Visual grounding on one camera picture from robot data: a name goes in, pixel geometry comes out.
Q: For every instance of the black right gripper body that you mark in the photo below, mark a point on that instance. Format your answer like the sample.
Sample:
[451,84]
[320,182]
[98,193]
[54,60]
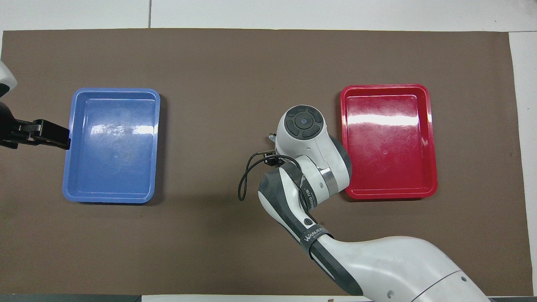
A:
[275,159]

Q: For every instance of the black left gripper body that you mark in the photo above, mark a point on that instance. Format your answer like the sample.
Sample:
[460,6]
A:
[12,126]

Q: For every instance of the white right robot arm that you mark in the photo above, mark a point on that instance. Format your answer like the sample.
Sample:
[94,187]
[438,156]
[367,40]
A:
[398,264]

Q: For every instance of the blue plastic tray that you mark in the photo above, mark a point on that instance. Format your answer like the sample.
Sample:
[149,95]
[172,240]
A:
[113,147]

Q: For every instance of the red plastic tray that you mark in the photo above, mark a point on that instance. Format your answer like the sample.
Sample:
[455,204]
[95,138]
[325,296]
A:
[386,147]

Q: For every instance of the brown table mat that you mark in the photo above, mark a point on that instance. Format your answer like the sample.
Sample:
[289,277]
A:
[209,63]

